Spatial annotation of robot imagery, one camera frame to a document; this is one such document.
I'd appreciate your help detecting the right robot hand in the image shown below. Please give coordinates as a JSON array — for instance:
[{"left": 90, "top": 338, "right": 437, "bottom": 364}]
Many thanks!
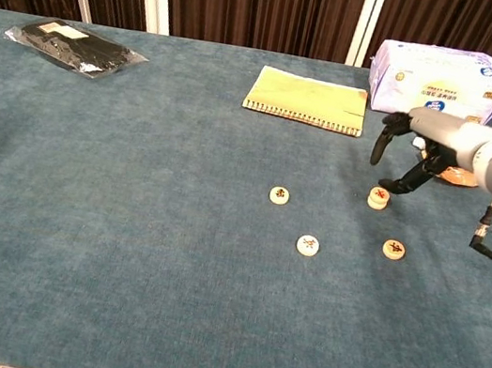
[{"left": 364, "top": 99, "right": 492, "bottom": 209}]

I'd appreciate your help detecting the round wooden chess piece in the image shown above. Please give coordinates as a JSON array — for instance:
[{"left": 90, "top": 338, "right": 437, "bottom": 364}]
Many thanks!
[
  {"left": 379, "top": 237, "right": 409, "bottom": 264},
  {"left": 294, "top": 232, "right": 322, "bottom": 260},
  {"left": 268, "top": 184, "right": 293, "bottom": 207},
  {"left": 368, "top": 184, "right": 392, "bottom": 205},
  {"left": 365, "top": 194, "right": 391, "bottom": 213}
]

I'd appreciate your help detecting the brown spout pouch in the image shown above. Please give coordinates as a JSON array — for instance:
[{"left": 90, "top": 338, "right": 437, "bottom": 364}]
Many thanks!
[{"left": 407, "top": 135, "right": 485, "bottom": 191}]

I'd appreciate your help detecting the white tissue pack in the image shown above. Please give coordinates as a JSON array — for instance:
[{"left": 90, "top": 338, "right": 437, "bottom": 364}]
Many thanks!
[{"left": 361, "top": 33, "right": 492, "bottom": 134}]

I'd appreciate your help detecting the spiral-bound paper notebook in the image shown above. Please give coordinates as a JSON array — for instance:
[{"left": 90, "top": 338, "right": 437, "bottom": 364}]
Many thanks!
[{"left": 238, "top": 62, "right": 372, "bottom": 140}]

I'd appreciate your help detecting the blue felt table cover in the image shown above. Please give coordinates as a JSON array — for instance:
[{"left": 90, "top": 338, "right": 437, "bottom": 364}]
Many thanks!
[{"left": 0, "top": 3, "right": 492, "bottom": 368}]

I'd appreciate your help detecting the black garment in clear bag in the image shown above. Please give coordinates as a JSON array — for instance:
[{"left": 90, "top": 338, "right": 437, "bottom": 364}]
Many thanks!
[{"left": 0, "top": 9, "right": 153, "bottom": 88}]

